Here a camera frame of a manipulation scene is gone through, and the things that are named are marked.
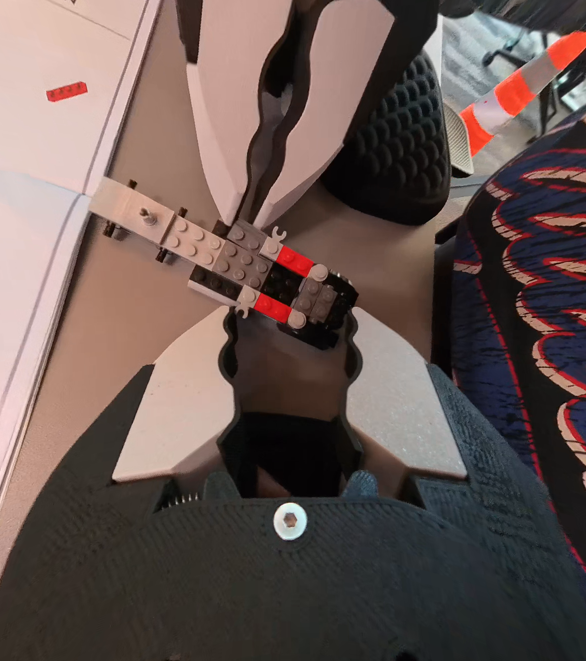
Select black dimpled wrist rest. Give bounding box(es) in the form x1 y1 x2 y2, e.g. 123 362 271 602
321 49 453 226

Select person's dark trousers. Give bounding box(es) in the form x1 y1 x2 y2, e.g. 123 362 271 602
433 227 461 375

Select black metal stand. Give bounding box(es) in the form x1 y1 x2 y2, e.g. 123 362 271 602
543 62 586 122

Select grey desk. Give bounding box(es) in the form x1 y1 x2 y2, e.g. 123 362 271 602
0 0 474 661

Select person's printed dark shirt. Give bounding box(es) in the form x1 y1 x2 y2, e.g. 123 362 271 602
448 77 586 661

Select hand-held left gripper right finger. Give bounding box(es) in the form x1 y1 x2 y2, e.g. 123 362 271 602
342 306 468 481

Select orange white traffic cone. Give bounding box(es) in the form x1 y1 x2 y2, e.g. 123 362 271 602
458 28 586 158

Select white mesh chair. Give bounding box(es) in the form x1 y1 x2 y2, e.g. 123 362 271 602
443 103 475 176

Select open building instruction booklet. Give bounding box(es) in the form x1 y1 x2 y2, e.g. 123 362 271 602
0 0 164 584

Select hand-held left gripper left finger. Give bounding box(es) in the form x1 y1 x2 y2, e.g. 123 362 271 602
111 307 243 483

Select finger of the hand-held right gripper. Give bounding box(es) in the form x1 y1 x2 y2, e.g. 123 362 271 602
185 0 304 228
254 0 397 230

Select grey red toy brick car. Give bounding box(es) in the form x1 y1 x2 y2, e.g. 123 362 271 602
88 177 360 352

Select office chair base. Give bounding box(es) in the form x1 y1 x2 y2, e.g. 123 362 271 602
481 21 536 65

